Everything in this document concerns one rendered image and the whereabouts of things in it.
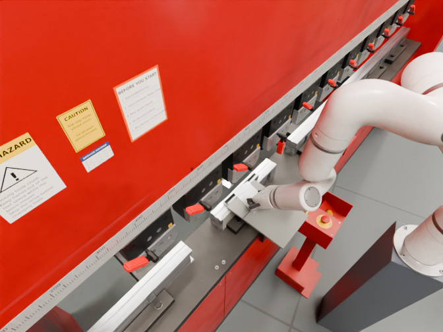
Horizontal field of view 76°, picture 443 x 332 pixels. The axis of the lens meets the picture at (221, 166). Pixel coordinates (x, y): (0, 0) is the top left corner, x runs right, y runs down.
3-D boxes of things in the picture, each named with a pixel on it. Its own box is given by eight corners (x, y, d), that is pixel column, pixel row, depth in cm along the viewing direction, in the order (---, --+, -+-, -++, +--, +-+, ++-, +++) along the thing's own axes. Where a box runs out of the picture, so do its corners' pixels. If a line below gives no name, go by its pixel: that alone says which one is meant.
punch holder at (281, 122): (265, 153, 106) (272, 120, 94) (248, 143, 110) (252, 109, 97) (287, 133, 114) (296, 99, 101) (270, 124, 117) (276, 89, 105)
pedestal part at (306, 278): (307, 299, 183) (312, 293, 174) (274, 274, 194) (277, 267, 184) (321, 275, 193) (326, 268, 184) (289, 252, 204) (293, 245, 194)
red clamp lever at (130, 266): (130, 269, 64) (160, 256, 72) (119, 257, 65) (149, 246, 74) (128, 275, 64) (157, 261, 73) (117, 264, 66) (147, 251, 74)
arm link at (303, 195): (291, 179, 96) (270, 190, 92) (319, 176, 84) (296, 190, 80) (300, 202, 97) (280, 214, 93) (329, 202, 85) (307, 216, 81)
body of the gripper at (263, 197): (286, 180, 98) (268, 182, 108) (265, 195, 94) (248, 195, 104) (296, 199, 99) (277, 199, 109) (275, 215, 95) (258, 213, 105)
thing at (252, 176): (229, 208, 115) (229, 204, 112) (223, 203, 116) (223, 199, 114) (258, 178, 124) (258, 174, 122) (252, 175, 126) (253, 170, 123)
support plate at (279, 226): (283, 249, 101) (283, 248, 101) (227, 208, 112) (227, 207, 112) (308, 216, 110) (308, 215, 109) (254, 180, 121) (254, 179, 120)
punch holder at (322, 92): (318, 104, 126) (329, 70, 113) (301, 96, 129) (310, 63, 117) (333, 89, 133) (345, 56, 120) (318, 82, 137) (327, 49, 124)
